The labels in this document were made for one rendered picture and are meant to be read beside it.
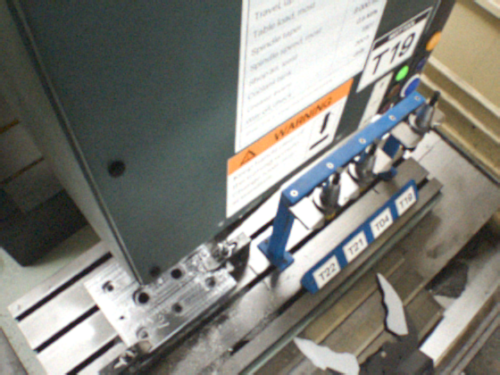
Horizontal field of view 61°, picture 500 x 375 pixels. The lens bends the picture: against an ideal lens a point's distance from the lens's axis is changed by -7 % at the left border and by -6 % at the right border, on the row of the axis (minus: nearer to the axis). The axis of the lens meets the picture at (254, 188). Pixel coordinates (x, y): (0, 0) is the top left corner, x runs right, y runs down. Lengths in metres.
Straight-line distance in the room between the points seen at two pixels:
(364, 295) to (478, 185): 0.55
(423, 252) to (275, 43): 1.31
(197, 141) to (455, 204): 1.34
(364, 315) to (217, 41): 1.20
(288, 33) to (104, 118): 0.14
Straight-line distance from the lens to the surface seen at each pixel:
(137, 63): 0.24
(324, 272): 1.19
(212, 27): 0.26
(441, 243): 1.58
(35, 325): 1.26
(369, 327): 1.39
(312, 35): 0.34
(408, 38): 0.51
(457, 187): 1.62
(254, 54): 0.30
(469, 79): 1.49
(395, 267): 1.49
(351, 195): 0.98
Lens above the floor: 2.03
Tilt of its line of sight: 60 degrees down
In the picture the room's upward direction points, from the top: 7 degrees clockwise
